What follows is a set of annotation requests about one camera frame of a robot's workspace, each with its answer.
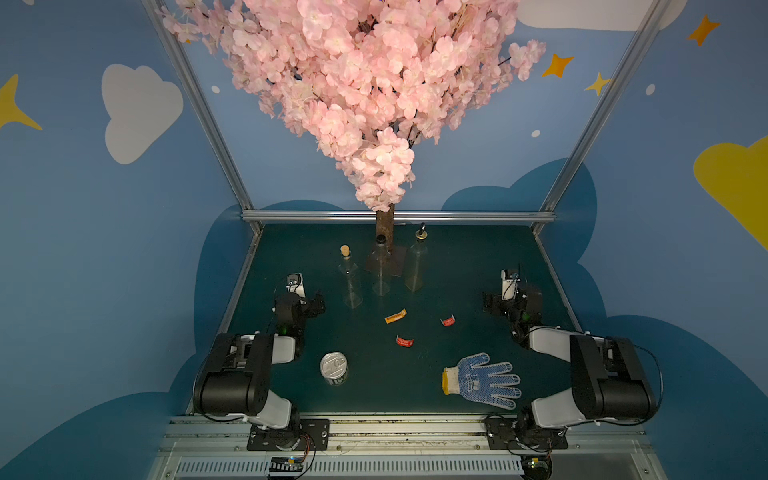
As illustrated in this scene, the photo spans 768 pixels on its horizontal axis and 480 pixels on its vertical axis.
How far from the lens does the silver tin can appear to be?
0.81m

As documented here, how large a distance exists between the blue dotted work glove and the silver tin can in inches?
11.3

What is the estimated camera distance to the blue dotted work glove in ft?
2.68
